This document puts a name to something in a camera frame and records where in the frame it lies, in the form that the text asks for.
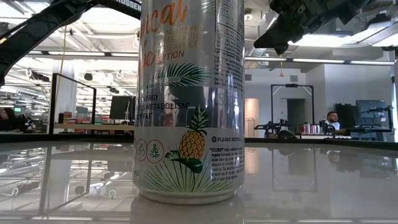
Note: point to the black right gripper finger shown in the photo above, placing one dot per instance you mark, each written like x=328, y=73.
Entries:
x=281, y=49
x=280, y=31

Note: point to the silver pineapple print Celsius can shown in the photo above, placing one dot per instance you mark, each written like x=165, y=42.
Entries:
x=186, y=124

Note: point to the black desktop robot arm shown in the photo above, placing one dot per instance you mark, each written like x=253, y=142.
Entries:
x=273, y=127

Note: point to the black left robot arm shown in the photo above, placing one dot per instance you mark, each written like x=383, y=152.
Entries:
x=34, y=34

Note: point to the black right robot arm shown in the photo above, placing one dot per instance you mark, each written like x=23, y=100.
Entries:
x=357, y=7

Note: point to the wooden shelf board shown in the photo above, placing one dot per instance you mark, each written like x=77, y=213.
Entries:
x=77, y=127

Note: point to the long ceiling light bar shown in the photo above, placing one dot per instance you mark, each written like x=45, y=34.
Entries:
x=77, y=53
x=317, y=60

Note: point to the small red can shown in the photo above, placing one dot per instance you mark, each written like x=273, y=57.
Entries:
x=313, y=129

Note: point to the person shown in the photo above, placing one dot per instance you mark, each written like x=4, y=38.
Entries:
x=333, y=119
x=7, y=119

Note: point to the black panel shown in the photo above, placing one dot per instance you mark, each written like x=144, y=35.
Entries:
x=345, y=115

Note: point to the dark computer monitor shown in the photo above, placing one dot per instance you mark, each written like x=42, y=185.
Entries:
x=371, y=110

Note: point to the dark desk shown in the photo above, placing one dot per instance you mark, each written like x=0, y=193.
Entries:
x=367, y=130

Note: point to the black monitor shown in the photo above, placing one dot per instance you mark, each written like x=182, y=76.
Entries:
x=121, y=107

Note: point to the colourful book stack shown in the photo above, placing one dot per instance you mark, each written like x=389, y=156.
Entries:
x=82, y=119

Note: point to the silver ventilation duct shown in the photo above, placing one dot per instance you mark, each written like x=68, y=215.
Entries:
x=248, y=53

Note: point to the black frame stand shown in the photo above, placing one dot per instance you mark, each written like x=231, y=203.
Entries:
x=292, y=85

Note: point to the black metal shelf rail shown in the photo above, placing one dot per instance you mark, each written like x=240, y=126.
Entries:
x=53, y=105

